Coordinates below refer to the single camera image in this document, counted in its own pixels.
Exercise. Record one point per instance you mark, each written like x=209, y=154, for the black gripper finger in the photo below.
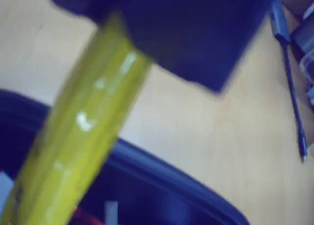
x=78, y=1
x=196, y=33

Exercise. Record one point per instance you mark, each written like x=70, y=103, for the yellow instant coffee stick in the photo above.
x=81, y=126

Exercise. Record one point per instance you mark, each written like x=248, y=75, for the black soft bowl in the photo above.
x=152, y=185

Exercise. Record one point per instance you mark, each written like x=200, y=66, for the grey plastic device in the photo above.
x=305, y=36

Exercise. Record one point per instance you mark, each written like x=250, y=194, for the white plug connector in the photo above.
x=111, y=212

